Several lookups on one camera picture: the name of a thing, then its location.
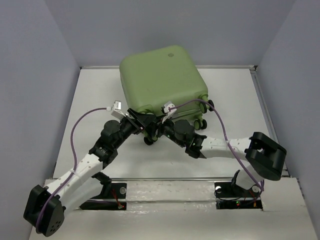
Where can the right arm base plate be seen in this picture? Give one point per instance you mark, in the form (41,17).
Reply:
(232,197)

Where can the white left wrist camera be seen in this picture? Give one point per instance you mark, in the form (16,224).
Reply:
(116,110)

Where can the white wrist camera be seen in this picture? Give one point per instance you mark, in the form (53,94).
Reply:
(116,110)
(169,110)

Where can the aluminium mounting rail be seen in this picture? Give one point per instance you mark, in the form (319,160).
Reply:
(223,179)

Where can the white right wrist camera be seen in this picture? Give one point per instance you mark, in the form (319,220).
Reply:
(169,110)

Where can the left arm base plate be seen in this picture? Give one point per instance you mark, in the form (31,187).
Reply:
(111,198)

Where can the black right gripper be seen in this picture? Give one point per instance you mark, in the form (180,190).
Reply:
(152,127)

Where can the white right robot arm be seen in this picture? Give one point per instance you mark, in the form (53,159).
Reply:
(260,157)

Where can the green hard-shell suitcase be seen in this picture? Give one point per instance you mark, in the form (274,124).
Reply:
(153,78)

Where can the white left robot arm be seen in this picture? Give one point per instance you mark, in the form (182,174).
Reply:
(46,205)

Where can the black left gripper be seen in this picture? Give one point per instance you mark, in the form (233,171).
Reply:
(145,118)

